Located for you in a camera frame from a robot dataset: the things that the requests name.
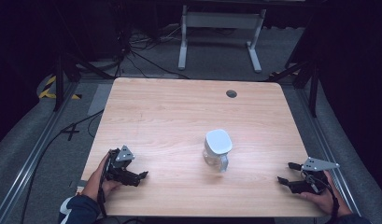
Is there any yellow and black floor tape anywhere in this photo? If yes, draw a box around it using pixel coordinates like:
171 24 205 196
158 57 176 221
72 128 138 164
38 75 83 101

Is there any person's right hand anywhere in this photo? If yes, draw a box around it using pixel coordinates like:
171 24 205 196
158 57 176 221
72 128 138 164
298 170 352 217

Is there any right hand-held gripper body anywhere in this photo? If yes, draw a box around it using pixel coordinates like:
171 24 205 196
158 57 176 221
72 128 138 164
300 156 341 196

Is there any long black floor cable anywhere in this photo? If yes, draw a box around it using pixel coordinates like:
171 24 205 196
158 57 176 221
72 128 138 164
20 109 105 224

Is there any aluminium floor rail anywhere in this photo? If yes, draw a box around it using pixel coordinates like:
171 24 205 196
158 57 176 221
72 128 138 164
295 88 362 217
0 81 79 224

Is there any black metal stand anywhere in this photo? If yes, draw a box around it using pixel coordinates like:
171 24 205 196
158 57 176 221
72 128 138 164
266 18 319 119
53 46 116 112

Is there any bundle of floor cables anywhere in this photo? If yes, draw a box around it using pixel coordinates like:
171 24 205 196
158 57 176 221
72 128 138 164
115 22 191 80

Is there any grey metal desk frame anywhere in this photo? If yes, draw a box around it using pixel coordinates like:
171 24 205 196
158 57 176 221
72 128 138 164
177 4 268 75

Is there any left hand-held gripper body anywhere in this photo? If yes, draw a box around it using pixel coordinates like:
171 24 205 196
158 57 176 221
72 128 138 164
104 144 136 183

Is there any glass pitcher with white lid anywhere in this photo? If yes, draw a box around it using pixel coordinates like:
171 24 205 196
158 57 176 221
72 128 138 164
202 128 233 174

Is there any person's left hand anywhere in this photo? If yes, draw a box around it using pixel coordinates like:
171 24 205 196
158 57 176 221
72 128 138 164
81 153 123 203

